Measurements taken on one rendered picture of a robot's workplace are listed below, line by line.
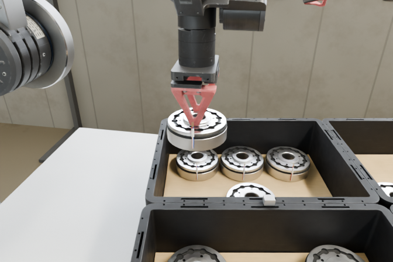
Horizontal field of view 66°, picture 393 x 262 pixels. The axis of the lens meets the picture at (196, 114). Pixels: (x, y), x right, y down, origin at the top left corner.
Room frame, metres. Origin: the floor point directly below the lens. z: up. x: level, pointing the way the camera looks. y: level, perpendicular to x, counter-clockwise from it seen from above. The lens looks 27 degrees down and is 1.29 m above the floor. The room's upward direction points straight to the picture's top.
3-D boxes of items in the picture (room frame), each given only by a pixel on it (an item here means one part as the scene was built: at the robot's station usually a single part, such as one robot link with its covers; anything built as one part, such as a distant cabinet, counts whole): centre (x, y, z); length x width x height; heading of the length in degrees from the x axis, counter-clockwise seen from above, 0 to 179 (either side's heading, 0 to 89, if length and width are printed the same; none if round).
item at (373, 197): (0.53, -0.11, 0.92); 0.40 x 0.30 x 0.02; 90
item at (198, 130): (0.46, 0.00, 1.04); 0.10 x 0.10 x 0.01
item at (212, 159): (0.60, 0.00, 0.86); 0.10 x 0.10 x 0.01
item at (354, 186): (0.53, -0.11, 0.87); 0.40 x 0.30 x 0.11; 90
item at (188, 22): (0.46, -0.01, 1.22); 0.07 x 0.06 x 0.07; 80
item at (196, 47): (0.46, 0.00, 1.16); 0.10 x 0.07 x 0.07; 173
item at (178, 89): (0.45, 0.00, 1.09); 0.07 x 0.07 x 0.09; 83
